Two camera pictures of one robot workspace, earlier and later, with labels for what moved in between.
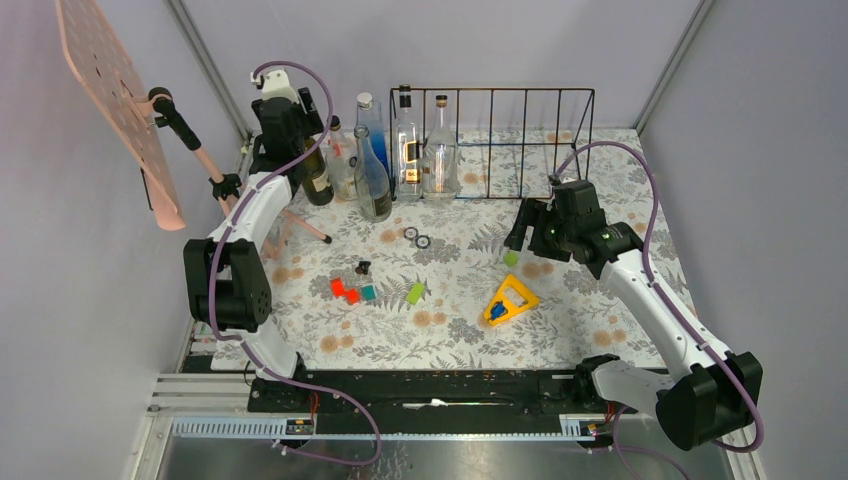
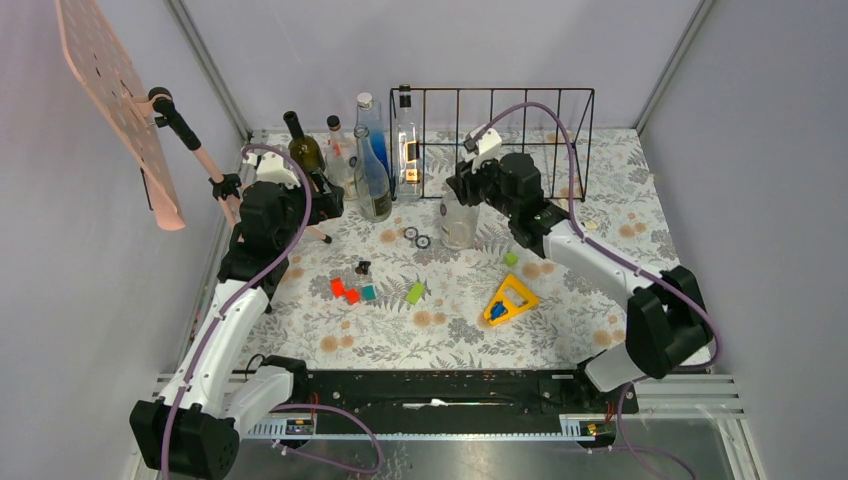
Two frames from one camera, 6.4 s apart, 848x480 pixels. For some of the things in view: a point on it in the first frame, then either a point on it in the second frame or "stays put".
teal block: [369, 292] stays put
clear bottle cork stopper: [440, 155] to [458, 222]
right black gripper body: [550, 238] to [484, 185]
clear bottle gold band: [341, 162] stays put
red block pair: [338, 290] stays put
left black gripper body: [305, 117] to [323, 206]
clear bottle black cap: [408, 149] stays put
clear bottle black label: [371, 181] stays put
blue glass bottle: [369, 114] stays put
